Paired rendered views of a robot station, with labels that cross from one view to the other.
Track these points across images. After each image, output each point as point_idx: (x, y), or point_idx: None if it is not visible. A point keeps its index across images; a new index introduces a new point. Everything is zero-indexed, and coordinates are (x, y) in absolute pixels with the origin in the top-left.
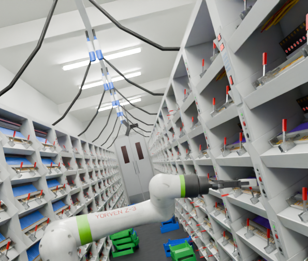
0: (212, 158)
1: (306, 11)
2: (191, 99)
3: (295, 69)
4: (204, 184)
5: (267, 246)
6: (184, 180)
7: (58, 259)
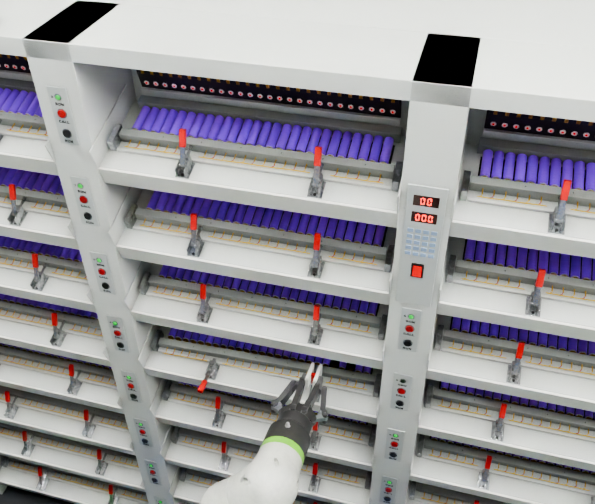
0: (107, 307)
1: None
2: (5, 163)
3: None
4: (309, 430)
5: (314, 440)
6: (301, 449)
7: None
